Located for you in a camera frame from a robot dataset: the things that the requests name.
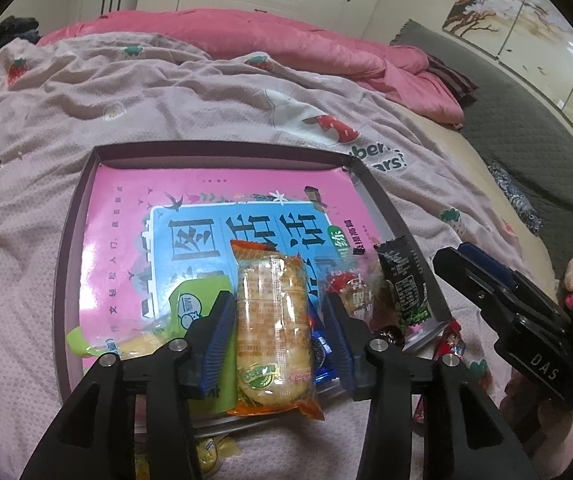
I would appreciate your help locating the grey padded mat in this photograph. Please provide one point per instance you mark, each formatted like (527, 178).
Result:
(526, 135)

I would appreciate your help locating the dark striped pillow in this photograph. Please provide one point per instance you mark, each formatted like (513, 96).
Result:
(451, 77)

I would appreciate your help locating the orange round cracker packet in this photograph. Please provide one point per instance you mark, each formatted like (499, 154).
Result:
(271, 320)

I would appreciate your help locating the red candy bar wrapper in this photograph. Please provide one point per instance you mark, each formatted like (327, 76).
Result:
(451, 342)

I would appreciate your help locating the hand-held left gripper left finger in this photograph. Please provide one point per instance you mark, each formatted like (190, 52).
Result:
(216, 345)

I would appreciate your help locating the strawberry printed pink blanket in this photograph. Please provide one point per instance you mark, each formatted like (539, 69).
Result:
(66, 110)

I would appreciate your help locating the black small snack packet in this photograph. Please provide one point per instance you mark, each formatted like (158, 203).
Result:
(406, 285)

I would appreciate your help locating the clear biscuit packet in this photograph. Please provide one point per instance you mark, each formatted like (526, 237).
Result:
(356, 300)

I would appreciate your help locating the tree wall painting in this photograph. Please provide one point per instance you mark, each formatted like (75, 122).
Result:
(506, 15)

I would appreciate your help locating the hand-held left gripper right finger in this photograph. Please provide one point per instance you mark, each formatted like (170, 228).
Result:
(339, 345)

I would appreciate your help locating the beige bed sheet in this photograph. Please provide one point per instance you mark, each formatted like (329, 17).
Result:
(466, 160)

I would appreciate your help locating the person's right forearm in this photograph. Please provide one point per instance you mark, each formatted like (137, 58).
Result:
(541, 435)

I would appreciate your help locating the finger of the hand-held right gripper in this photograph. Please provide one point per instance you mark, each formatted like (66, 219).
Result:
(486, 262)
(461, 275)

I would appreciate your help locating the blue cookie packet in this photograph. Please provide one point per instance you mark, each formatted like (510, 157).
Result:
(321, 355)

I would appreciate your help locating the yellow-green small snack packet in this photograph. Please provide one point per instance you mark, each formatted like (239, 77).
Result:
(216, 452)

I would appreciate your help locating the pink and blue book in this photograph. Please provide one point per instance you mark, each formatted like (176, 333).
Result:
(116, 220)

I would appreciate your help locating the dark clothes pile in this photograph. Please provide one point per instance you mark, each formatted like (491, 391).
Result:
(16, 32)

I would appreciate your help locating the pink quilt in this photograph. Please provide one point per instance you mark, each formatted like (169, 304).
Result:
(266, 35)

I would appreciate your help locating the blue patterned cloth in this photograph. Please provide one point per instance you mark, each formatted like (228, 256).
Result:
(513, 197)

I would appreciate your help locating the dark shallow cardboard box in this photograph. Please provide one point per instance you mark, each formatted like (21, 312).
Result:
(69, 260)

